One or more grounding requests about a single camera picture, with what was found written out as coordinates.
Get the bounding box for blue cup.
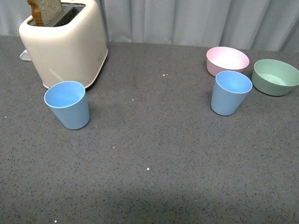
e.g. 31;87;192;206
211;70;253;116
44;81;90;130

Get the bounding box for pink bowl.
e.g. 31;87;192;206
206;47;249;77

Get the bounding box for cream white toaster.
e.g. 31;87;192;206
19;0;108;88

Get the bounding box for green bowl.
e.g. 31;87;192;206
251;59;299;96

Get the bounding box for white power plug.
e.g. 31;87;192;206
20;49;31;61

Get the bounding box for brown toast slice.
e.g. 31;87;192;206
27;0;63;27

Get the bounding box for grey curtain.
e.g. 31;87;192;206
0;0;299;52

